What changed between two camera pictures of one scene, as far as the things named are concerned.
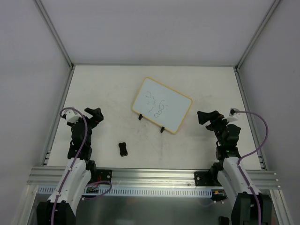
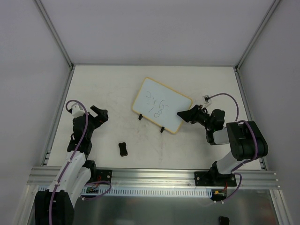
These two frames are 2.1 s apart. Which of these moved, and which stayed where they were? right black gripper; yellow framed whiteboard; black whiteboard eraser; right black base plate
Moved: right black gripper
Stayed: black whiteboard eraser; right black base plate; yellow framed whiteboard
